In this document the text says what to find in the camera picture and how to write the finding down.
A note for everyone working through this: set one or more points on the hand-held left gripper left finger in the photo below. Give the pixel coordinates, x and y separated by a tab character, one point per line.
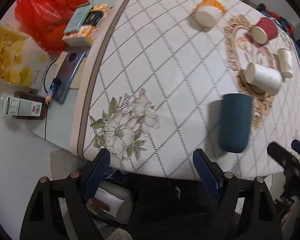
98	171

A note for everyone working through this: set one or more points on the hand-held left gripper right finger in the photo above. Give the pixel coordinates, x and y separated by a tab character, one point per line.
205	171

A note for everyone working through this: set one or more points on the dark teal cup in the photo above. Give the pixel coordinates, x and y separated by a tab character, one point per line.
236	123

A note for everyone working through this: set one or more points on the large white cup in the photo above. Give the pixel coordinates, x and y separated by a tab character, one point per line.
265	78

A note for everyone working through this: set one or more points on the small white paper cup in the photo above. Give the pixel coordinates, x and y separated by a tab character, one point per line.
285	61

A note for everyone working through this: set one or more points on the red cup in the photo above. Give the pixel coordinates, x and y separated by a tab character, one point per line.
266	28

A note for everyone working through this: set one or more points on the orange and white cup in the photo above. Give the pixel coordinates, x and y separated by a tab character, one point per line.
210	13

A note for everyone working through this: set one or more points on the white plastic packet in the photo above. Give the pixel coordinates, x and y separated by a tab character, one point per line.
106	201

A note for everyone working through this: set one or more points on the beige fuzzy object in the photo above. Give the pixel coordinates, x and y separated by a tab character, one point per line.
120	235

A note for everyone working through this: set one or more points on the dark brown pouch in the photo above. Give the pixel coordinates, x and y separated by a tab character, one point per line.
43	112

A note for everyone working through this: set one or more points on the clear plastic bottle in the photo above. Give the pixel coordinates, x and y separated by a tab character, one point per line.
20	106

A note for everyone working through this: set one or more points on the blue smartphone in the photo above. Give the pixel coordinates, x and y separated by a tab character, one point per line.
68	72

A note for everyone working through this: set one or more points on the floral quilted table cover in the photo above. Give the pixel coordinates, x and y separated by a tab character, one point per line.
165	67

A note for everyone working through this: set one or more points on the yellow snack bag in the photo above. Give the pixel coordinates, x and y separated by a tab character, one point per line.
12	55

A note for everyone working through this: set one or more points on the orange and black box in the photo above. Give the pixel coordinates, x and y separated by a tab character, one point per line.
92	23

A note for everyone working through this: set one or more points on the pale teal box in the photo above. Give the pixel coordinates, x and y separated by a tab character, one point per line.
77	20

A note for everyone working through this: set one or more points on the red plastic bag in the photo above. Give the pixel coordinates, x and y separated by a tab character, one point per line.
45	12

